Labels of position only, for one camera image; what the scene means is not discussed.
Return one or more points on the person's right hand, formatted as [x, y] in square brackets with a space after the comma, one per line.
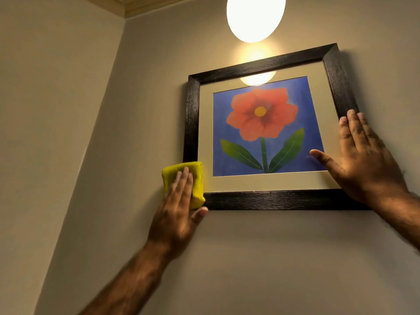
[367, 167]

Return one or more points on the person's left hand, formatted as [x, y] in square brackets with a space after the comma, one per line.
[172, 219]

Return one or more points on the person's right middle finger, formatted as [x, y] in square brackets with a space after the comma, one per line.
[356, 127]

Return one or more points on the person's right thumb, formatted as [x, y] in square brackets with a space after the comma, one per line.
[324, 160]

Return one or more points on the person's left thumb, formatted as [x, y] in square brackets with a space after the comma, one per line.
[198, 215]

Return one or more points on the yellow cleaning cloth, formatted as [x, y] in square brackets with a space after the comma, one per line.
[192, 180]

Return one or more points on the dark framed flower picture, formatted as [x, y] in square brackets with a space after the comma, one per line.
[262, 127]

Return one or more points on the person's right forearm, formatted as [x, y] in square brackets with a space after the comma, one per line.
[398, 216]

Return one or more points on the person's left forearm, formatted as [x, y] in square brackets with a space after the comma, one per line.
[131, 282]

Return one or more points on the round white wall lamp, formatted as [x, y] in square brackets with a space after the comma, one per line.
[255, 16]

